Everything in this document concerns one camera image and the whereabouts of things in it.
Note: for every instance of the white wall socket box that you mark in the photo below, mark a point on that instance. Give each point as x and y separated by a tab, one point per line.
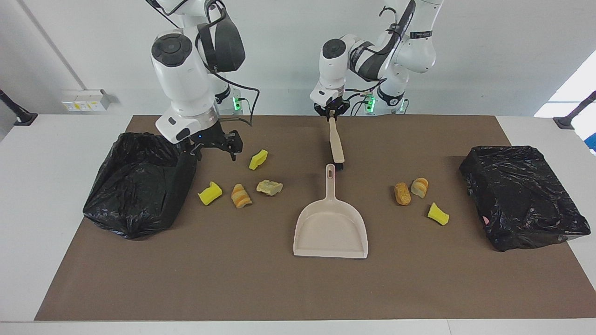
86	100

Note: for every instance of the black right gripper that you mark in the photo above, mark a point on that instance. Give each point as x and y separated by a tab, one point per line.
214	138

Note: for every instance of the blue plastic object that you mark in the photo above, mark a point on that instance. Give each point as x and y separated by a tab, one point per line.
592	143

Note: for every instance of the black pole stand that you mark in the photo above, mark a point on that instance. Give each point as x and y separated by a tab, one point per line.
564	123
25	119

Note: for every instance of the black-bagged trash bin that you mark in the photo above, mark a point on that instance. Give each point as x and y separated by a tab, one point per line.
521	200
135	195

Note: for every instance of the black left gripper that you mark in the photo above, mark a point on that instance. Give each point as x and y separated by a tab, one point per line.
333	106

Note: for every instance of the brown toy bread roll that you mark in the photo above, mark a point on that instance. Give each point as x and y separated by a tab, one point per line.
402	194

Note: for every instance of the yellow and green sponge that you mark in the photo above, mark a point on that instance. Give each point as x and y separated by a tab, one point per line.
258	159

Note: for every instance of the brown table mat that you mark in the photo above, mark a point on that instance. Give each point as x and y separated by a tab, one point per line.
298	288

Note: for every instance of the beige brush with black bristles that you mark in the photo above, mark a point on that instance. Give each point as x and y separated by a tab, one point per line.
336	144

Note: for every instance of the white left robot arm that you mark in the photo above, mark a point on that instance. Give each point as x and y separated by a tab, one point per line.
419	51

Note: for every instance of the yellow sponge piece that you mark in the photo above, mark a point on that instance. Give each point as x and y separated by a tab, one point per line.
437	214
209	194

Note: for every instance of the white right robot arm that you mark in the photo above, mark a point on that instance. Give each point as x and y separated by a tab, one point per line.
181	79

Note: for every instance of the beige plastic dustpan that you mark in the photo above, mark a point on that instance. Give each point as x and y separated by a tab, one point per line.
330	228

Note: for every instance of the striped toy croissant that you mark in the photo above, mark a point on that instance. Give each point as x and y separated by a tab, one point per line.
419	187
240	196

